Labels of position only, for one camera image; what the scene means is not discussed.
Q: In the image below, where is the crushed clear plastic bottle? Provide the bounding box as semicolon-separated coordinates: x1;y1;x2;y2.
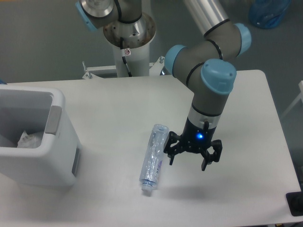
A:
139;124;169;193

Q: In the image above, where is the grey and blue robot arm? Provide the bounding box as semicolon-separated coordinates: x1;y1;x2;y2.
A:
75;0;251;170

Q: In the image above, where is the black clamp mount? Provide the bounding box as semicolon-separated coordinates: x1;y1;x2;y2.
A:
286;192;303;217

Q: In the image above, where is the white paper wrapper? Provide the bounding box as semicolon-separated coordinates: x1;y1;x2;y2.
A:
17;130;44;148

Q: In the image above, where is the white trash can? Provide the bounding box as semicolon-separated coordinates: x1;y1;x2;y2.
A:
0;85;81;186

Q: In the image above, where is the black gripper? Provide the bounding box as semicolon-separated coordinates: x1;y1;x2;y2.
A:
164;119;223;171

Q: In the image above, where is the blue plastic bag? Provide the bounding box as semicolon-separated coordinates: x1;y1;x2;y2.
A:
248;0;292;29

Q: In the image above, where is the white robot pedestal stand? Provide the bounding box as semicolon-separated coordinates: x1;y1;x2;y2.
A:
82;12;168;79

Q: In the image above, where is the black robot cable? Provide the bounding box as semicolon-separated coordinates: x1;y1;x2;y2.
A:
119;36;133;77

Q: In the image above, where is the white furniture frame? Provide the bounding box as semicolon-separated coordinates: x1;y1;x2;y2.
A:
281;80;303;119

